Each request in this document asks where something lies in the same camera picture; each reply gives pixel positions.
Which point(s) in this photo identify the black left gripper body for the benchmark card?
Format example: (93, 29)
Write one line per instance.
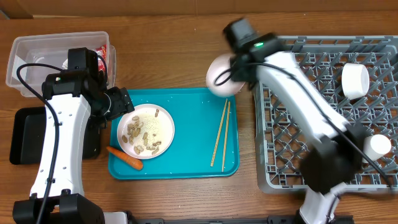
(114, 103)

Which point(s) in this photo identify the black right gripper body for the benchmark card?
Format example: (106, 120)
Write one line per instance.
(240, 75)

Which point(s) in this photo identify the pink plate with rice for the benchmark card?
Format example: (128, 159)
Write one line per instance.
(145, 133)

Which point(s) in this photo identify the white paper tissue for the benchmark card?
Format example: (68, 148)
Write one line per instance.
(65, 65)

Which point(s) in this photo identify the orange carrot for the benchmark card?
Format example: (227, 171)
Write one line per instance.
(131, 161)

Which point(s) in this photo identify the wooden chopstick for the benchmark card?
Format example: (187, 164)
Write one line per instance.
(219, 133)
(225, 137)

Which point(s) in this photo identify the white bowl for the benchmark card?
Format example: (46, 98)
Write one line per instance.
(354, 80)

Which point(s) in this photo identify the white cup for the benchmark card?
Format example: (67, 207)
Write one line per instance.
(376, 146)

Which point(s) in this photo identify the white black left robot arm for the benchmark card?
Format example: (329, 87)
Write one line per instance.
(71, 98)

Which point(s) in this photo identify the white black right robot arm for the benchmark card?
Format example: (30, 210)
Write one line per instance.
(338, 149)

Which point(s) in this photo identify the clear plastic waste bin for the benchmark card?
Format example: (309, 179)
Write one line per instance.
(52, 49)

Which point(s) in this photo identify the grey dishwasher rack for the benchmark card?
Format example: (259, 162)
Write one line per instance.
(280, 144)

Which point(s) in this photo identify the teal serving tray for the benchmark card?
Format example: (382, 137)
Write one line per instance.
(196, 113)

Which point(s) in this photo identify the black plastic tray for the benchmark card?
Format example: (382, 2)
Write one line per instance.
(28, 137)

